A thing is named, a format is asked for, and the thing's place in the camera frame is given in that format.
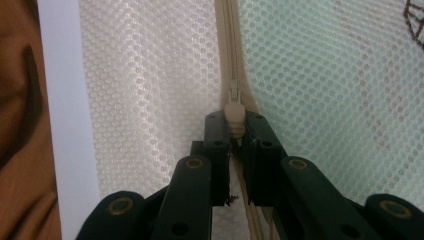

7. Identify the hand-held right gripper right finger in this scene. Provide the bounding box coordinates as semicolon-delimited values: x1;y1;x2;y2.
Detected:
242;111;288;207

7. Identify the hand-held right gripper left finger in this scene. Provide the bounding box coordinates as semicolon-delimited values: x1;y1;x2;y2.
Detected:
189;110;232;208

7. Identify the white zipper pull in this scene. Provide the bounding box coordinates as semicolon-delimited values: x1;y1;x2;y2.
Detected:
223;79;248;140

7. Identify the beige mesh laundry bag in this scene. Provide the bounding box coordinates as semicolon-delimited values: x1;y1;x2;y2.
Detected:
78;0;424;240

